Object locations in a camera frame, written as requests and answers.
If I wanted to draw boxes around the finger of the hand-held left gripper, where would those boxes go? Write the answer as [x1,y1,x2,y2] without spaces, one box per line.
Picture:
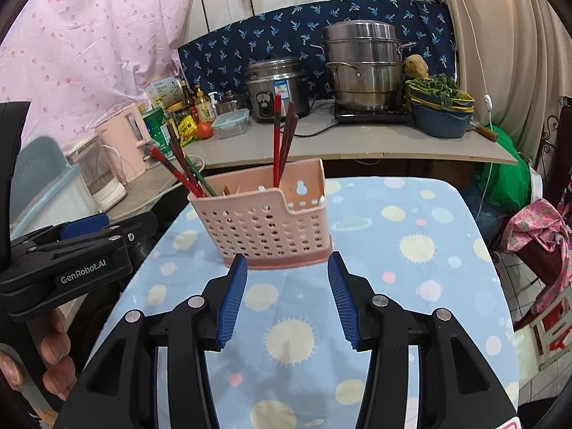
[11,212,112,252]
[27,211,159,273]

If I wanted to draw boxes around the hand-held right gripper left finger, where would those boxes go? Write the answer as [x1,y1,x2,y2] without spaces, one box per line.
[58,252,248,429]

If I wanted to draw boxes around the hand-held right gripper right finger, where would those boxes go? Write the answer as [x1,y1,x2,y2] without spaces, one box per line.
[327,250,519,429]

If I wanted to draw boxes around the red chopstick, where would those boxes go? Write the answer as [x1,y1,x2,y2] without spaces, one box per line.
[272,94,283,188]
[149,145,207,198]

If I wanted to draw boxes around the pink perforated utensil basket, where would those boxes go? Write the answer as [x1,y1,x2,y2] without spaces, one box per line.
[188,157,335,271]

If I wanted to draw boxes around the green chopstick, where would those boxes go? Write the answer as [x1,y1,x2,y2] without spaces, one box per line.
[183,154,220,197]

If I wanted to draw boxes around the dark maroon chopstick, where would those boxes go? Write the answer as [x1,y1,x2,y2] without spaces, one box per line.
[282,114,300,175]
[278,101,297,187]
[166,122,202,193]
[172,140,208,197]

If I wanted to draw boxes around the person's left hand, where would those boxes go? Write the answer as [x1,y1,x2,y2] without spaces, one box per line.
[0,306,79,403]

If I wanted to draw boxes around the white and blue plastic bin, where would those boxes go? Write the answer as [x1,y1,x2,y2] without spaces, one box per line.
[11,136,97,233]

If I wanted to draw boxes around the white electric kettle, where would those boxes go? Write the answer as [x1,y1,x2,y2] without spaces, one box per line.
[67,138,128,211]

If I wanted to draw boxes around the blue dotted tablecloth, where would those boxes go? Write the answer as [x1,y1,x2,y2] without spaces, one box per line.
[85,176,521,429]

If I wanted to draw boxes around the pink electric kettle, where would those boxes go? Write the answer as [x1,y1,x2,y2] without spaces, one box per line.
[96,103,148,184]

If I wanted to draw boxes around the green can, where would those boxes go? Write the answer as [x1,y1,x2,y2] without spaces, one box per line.
[143,107,168,153]

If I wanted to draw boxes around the yellow snack packet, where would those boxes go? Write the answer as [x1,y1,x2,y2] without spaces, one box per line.
[179,115,199,141]

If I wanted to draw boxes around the yellow oil bottle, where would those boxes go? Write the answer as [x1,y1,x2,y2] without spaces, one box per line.
[194,90,215,123]

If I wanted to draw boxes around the clear food container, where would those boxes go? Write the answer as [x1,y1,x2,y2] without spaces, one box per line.
[211,108,250,139]

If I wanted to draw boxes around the small pot with glass lid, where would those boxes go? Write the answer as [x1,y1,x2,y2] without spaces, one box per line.
[216,90,246,116]

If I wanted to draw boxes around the wooden counter shelf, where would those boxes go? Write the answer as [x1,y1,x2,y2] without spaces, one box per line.
[103,118,519,224]

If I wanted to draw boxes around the pink printed curtain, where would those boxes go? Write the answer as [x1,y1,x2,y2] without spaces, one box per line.
[0,0,199,153]

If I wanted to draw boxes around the black induction cooker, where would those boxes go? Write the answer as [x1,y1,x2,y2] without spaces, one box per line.
[334,100,414,124]

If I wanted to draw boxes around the blue basin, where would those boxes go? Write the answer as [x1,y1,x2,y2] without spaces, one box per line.
[409,94,477,139]

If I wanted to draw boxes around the steel rice cooker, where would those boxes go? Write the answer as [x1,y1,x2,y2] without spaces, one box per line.
[245,56,312,123]

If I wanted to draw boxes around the green bag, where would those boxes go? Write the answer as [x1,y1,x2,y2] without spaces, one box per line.
[474,132,532,215]

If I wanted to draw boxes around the dark blue printed cloth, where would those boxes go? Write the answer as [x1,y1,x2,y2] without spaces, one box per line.
[178,0,457,99]

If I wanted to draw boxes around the pink floral cloth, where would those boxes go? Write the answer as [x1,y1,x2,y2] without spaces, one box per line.
[500,197,572,287]

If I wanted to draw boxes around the leafy greens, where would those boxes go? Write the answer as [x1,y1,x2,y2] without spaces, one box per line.
[406,74,470,108]

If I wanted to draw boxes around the steel steamer pot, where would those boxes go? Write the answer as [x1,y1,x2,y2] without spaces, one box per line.
[313,20,416,112]

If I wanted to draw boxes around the tan round sponge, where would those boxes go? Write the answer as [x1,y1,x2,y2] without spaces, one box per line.
[404,54,430,80]

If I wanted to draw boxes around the beige curtain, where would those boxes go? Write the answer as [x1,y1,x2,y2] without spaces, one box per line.
[435,0,572,162]

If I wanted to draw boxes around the wooden handled knife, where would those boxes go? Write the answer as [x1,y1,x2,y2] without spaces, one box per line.
[467,124,499,143]

